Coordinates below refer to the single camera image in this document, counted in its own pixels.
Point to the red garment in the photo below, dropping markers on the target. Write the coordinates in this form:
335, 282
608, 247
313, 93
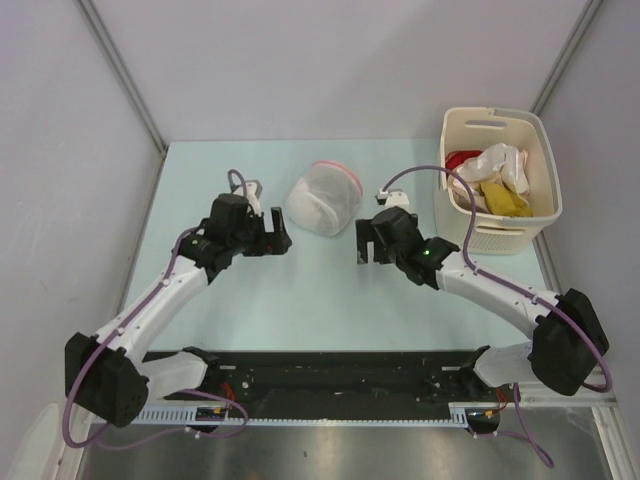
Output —
456, 158

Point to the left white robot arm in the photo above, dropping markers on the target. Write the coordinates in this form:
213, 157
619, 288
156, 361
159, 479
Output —
107, 373

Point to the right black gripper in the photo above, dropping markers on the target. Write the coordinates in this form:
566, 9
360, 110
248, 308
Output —
367, 233

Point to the white slotted cable duct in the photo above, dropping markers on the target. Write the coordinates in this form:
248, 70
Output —
216, 415

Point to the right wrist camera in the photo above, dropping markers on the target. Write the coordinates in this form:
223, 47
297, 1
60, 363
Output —
392, 197

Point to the yellow garment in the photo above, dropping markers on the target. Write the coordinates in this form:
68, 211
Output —
501, 201

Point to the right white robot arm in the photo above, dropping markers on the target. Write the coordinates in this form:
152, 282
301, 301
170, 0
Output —
565, 339

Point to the white mesh laundry bag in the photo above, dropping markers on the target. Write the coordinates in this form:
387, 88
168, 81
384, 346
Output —
325, 198

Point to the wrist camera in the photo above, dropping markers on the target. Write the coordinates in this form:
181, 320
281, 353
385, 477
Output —
251, 190
392, 197

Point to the white crumpled garment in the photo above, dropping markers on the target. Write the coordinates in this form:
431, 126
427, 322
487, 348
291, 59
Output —
499, 163

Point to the cream plastic laundry basket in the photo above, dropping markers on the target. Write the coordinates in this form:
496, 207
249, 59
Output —
476, 128

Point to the aluminium frame rail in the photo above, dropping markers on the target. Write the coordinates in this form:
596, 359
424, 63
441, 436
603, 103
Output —
536, 395

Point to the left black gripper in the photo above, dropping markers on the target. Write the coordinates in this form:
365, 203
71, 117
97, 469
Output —
270, 243

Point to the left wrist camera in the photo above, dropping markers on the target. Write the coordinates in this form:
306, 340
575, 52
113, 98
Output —
251, 190

